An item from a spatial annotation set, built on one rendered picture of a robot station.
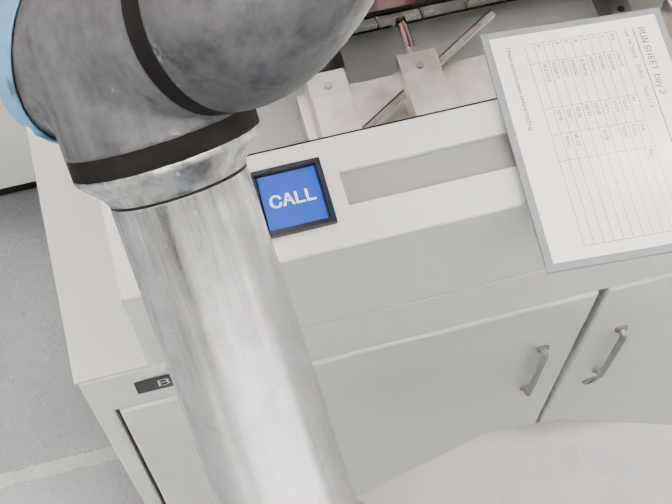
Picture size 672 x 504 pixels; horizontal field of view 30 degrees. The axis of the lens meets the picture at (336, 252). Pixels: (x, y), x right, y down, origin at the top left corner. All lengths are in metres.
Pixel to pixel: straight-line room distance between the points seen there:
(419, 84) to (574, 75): 0.13
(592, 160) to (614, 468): 0.25
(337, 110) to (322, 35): 0.40
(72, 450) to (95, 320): 0.85
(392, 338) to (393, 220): 0.22
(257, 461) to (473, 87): 0.45
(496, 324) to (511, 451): 0.19
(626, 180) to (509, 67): 0.13
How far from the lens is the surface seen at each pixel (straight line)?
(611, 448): 1.04
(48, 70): 0.71
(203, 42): 0.63
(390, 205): 0.94
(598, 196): 0.95
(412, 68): 1.07
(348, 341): 1.11
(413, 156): 0.97
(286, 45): 0.63
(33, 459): 1.92
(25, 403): 1.94
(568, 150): 0.97
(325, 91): 1.05
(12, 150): 1.91
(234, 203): 0.73
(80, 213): 1.12
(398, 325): 1.11
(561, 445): 1.04
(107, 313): 1.07
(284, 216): 0.93
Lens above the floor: 1.80
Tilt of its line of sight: 65 degrees down
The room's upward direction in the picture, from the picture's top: 1 degrees clockwise
